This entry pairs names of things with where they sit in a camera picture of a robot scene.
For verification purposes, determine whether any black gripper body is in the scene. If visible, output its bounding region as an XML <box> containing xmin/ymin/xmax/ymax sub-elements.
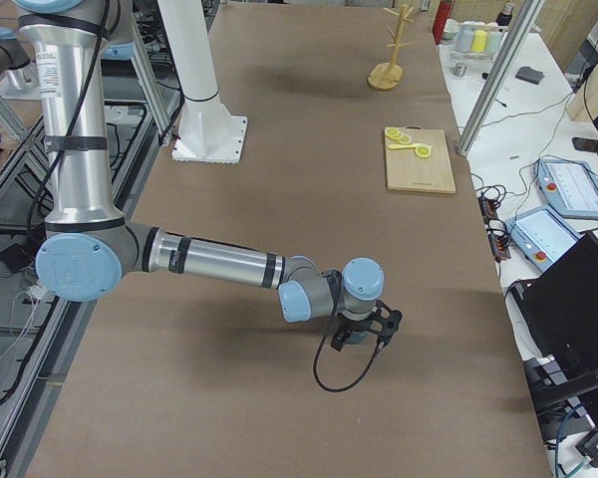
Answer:
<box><xmin>330</xmin><ymin>312</ymin><xmax>380</xmax><ymax>350</ymax></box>

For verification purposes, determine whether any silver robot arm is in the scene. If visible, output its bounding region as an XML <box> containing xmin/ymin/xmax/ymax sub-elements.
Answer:
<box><xmin>17</xmin><ymin>1</ymin><xmax>401</xmax><ymax>349</ymax></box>

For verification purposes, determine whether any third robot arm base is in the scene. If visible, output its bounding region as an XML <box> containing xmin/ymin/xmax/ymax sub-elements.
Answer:
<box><xmin>0</xmin><ymin>27</ymin><xmax>40</xmax><ymax>101</ymax></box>

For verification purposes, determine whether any wooden cup rack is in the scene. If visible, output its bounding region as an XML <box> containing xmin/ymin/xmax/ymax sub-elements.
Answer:
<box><xmin>367</xmin><ymin>4</ymin><xmax>414</xmax><ymax>92</ymax></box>

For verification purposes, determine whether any small metal cup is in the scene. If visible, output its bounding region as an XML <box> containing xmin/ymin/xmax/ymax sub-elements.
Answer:
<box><xmin>451</xmin><ymin>62</ymin><xmax>468</xmax><ymax>78</ymax></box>

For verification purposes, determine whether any grey cup on tray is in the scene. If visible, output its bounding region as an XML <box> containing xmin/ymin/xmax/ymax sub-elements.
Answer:
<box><xmin>455</xmin><ymin>25</ymin><xmax>474</xmax><ymax>53</ymax></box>

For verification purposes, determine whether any yellow cup on tray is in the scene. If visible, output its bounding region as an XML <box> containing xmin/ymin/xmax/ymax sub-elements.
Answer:
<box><xmin>470</xmin><ymin>29</ymin><xmax>487</xmax><ymax>53</ymax></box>

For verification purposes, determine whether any light blue cup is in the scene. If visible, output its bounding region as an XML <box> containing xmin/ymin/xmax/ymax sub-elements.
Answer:
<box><xmin>484</xmin><ymin>30</ymin><xmax>503</xmax><ymax>55</ymax></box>

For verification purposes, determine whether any wooden cutting board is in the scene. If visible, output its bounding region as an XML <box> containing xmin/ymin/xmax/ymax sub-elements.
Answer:
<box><xmin>384</xmin><ymin>126</ymin><xmax>456</xmax><ymax>194</ymax></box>

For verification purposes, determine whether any yellow plastic knife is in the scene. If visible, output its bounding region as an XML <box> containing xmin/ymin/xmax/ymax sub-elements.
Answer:
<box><xmin>387</xmin><ymin>143</ymin><xmax>425</xmax><ymax>150</ymax></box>

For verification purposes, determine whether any lemon slice four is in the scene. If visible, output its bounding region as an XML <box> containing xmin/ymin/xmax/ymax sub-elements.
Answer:
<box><xmin>415</xmin><ymin>143</ymin><xmax>432</xmax><ymax>158</ymax></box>

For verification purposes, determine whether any lemon slice one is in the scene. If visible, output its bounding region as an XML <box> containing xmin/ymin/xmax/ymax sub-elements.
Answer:
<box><xmin>385</xmin><ymin>127</ymin><xmax>400</xmax><ymax>139</ymax></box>

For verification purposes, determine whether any blue teach pendant near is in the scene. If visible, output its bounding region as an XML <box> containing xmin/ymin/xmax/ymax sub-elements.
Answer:
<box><xmin>505</xmin><ymin>205</ymin><xmax>582</xmax><ymax>272</ymax></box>

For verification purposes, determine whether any blue teach pendant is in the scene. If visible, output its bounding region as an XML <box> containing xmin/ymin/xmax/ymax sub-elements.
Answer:
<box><xmin>536</xmin><ymin>158</ymin><xmax>598</xmax><ymax>220</ymax></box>
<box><xmin>505</xmin><ymin>205</ymin><xmax>582</xmax><ymax>272</ymax></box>

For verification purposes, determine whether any black monitor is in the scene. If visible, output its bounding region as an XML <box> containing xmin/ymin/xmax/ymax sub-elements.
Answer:
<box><xmin>510</xmin><ymin>233</ymin><xmax>598</xmax><ymax>378</ymax></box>

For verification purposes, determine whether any blue teach pendant far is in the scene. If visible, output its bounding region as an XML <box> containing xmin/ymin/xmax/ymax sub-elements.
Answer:
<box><xmin>536</xmin><ymin>158</ymin><xmax>598</xmax><ymax>220</ymax></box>

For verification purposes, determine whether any black smartphone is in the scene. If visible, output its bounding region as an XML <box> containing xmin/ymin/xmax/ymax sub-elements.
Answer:
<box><xmin>572</xmin><ymin>136</ymin><xmax>598</xmax><ymax>153</ymax></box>

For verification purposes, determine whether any red bottle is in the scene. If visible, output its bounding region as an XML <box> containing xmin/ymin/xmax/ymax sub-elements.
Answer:
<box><xmin>432</xmin><ymin>0</ymin><xmax>452</xmax><ymax>45</ymax></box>

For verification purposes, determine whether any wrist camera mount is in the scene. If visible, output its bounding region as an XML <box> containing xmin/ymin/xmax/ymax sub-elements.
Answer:
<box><xmin>370</xmin><ymin>300</ymin><xmax>403</xmax><ymax>352</ymax></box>

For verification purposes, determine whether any white camera pillar base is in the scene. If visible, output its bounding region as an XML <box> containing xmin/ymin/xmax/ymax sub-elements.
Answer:
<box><xmin>158</xmin><ymin>0</ymin><xmax>248</xmax><ymax>164</ymax></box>

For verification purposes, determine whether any aluminium frame post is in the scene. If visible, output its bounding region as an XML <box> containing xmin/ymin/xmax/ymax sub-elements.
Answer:
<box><xmin>456</xmin><ymin>0</ymin><xmax>544</xmax><ymax>156</ymax></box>

